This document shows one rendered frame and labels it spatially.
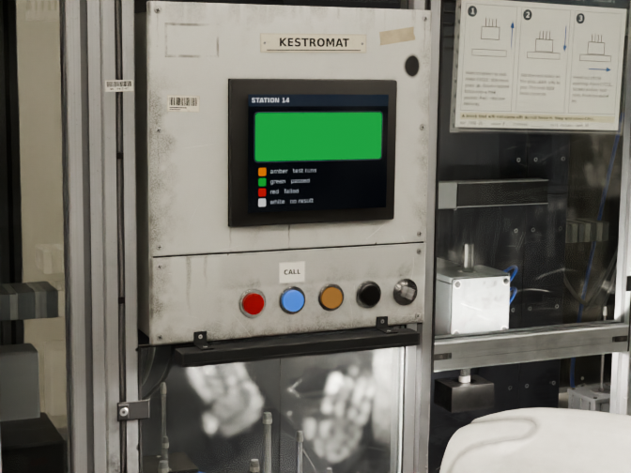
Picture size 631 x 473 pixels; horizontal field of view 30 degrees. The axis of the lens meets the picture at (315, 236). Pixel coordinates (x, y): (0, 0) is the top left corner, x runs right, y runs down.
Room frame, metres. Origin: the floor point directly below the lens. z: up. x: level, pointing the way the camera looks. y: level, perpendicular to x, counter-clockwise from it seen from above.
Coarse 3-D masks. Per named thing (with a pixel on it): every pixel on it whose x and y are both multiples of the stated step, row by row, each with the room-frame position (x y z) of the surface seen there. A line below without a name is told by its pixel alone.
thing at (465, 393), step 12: (468, 372) 2.00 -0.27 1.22; (444, 384) 1.99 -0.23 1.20; (456, 384) 1.98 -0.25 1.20; (468, 384) 1.99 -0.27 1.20; (480, 384) 1.99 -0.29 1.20; (492, 384) 1.99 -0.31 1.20; (444, 396) 1.98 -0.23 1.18; (456, 396) 1.97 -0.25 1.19; (468, 396) 1.97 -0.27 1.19; (480, 396) 1.98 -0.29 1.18; (492, 396) 1.99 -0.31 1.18; (444, 408) 1.98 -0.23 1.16; (456, 408) 1.97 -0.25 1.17; (468, 408) 1.97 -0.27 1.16; (480, 408) 1.98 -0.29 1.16
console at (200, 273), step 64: (192, 64) 1.58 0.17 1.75; (256, 64) 1.61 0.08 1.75; (320, 64) 1.65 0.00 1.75; (384, 64) 1.69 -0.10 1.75; (192, 128) 1.58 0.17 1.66; (192, 192) 1.58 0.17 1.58; (192, 256) 1.58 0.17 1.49; (256, 256) 1.62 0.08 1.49; (320, 256) 1.65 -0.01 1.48; (384, 256) 1.69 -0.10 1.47; (192, 320) 1.58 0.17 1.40; (256, 320) 1.62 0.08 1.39; (320, 320) 1.65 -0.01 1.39
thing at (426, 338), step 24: (408, 0) 1.74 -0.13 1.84; (432, 0) 1.73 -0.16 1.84; (432, 24) 1.73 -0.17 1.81; (432, 48) 1.73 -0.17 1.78; (432, 72) 1.73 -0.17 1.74; (432, 96) 1.74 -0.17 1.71; (432, 120) 1.74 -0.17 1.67; (432, 144) 1.74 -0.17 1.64; (432, 168) 1.74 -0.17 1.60; (432, 192) 1.74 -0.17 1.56; (432, 216) 1.74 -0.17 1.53; (432, 240) 1.74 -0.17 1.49; (432, 264) 1.74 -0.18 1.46; (432, 288) 1.74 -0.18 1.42; (408, 360) 1.72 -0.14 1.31; (624, 360) 1.90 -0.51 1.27; (408, 384) 1.72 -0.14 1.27; (624, 384) 1.89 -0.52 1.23; (408, 408) 1.72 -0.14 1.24; (624, 408) 1.89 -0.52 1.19; (408, 432) 1.73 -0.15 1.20; (408, 456) 1.73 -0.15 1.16
